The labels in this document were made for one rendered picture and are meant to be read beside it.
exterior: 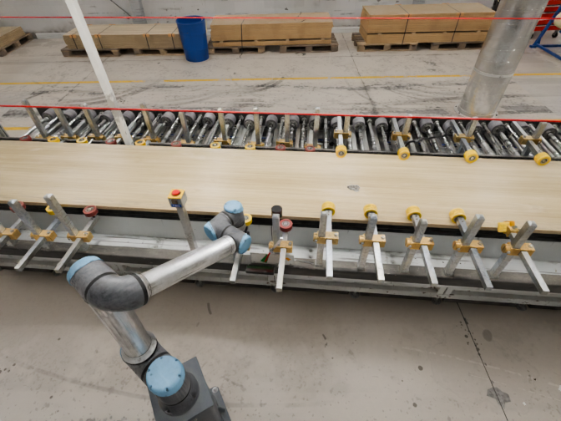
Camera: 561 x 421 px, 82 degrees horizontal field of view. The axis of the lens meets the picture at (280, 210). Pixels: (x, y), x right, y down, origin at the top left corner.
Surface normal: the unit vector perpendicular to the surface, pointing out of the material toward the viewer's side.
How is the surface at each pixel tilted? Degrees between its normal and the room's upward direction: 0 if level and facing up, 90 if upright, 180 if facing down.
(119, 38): 90
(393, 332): 0
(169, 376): 5
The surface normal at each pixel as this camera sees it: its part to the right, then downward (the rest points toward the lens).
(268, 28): 0.01, 0.70
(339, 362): -0.02, -0.71
